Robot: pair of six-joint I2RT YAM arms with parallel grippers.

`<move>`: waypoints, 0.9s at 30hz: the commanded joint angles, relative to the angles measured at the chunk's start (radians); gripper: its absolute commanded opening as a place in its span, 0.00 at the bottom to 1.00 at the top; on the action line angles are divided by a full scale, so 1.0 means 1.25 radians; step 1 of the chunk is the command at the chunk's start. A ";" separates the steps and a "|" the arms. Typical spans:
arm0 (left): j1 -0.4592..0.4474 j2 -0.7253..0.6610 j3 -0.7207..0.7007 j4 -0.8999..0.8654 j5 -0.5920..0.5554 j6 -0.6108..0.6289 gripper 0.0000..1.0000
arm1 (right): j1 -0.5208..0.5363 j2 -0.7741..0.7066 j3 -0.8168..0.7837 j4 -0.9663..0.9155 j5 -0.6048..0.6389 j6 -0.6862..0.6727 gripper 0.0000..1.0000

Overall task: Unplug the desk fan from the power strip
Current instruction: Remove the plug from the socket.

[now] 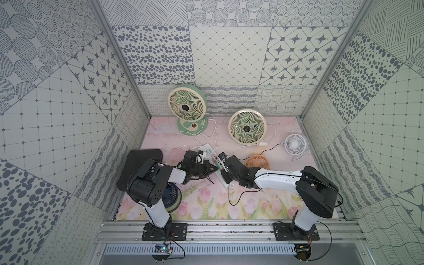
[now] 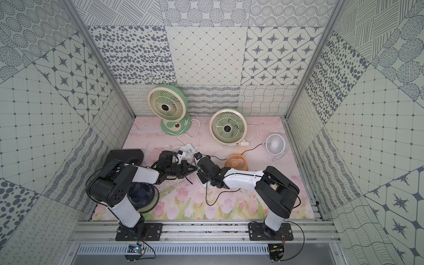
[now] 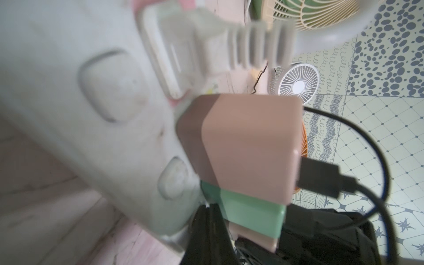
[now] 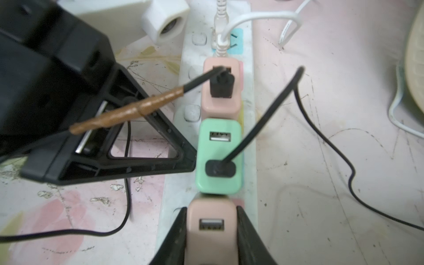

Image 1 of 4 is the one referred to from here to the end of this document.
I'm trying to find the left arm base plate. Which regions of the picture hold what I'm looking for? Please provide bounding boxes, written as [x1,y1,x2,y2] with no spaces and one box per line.
[141,222,188,241]

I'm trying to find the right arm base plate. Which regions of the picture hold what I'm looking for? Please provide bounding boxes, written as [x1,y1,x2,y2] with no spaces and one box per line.
[272,221,320,241]

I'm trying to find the dark blue fan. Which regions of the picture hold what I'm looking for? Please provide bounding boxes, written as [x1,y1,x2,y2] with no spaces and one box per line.
[162,182,182,213]

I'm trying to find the green base desk fan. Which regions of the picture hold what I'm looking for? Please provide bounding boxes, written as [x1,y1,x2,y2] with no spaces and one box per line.
[167,85,208,136]

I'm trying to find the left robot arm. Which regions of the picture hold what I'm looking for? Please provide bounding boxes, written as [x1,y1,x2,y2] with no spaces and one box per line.
[127,151,219,229]

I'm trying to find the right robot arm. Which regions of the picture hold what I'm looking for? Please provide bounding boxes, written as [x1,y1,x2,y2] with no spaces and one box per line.
[218,153,340,232]

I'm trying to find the aluminium rail frame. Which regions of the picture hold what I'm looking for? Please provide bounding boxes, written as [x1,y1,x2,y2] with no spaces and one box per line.
[94,219,367,244]

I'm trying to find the small white fan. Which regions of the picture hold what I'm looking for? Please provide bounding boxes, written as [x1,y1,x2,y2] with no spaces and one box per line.
[283,134,309,156]

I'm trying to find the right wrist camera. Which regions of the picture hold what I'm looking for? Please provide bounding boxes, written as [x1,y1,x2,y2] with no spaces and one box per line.
[218,152,228,172]

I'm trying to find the cream desk fan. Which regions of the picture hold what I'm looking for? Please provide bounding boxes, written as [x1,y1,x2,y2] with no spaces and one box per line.
[228,109,267,146]

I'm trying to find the white power strip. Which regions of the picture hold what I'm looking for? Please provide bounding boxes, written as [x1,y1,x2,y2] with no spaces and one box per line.
[198,144,234,188]

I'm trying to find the black usb plug cable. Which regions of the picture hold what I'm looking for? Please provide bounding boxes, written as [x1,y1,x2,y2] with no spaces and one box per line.
[227,142,286,206]

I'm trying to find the orange handheld fan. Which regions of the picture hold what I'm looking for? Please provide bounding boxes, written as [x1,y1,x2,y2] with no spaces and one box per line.
[245,155,270,170]

